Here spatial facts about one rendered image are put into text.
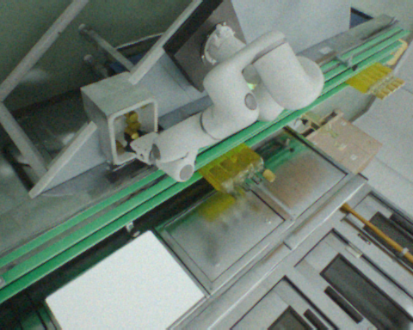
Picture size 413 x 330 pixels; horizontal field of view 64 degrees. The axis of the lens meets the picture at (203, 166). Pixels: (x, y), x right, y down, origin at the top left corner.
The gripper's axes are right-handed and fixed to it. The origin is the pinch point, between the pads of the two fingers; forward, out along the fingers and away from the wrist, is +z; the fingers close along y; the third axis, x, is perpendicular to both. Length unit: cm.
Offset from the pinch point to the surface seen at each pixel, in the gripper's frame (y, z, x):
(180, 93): 24.5, 4.3, 5.3
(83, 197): -23.1, -0.8, -12.6
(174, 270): -9.9, -27.6, -38.8
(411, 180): 498, 13, -339
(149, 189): -3.3, -9.2, -16.8
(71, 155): -19.9, 6.2, -0.6
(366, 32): 156, -2, -3
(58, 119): -5, 66, -16
